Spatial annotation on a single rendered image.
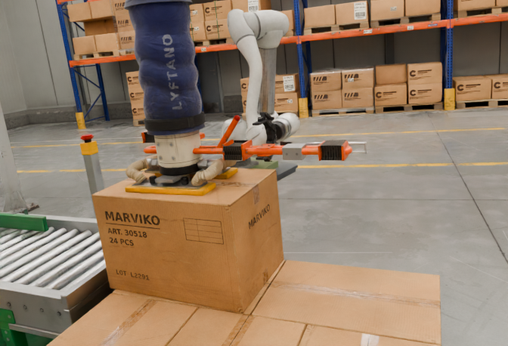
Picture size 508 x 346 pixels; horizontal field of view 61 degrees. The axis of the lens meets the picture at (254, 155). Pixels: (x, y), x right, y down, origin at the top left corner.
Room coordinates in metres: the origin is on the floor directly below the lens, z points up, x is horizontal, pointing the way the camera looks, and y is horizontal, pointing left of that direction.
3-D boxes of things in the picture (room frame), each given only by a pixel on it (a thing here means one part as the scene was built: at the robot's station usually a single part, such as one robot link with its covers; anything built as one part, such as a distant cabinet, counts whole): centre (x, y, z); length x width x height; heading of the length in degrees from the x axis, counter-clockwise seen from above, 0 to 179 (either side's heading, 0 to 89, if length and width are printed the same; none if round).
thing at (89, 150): (2.44, 0.94, 0.50); 0.07 x 0.07 x 1.00; 66
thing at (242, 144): (1.51, 0.06, 1.07); 0.10 x 0.08 x 0.06; 156
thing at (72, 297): (1.75, 0.61, 0.58); 0.70 x 0.03 x 0.06; 156
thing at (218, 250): (1.61, 0.27, 0.74); 0.60 x 0.40 x 0.40; 64
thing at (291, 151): (1.42, -0.14, 1.07); 0.07 x 0.07 x 0.04; 66
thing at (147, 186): (1.53, 0.32, 0.97); 0.34 x 0.10 x 0.05; 66
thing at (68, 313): (1.75, 0.61, 0.47); 0.70 x 0.03 x 0.15; 156
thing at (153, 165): (1.61, 0.28, 1.01); 0.34 x 0.25 x 0.06; 66
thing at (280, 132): (1.76, -0.09, 1.07); 0.09 x 0.07 x 0.08; 155
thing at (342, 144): (1.36, -0.26, 1.07); 0.08 x 0.07 x 0.05; 66
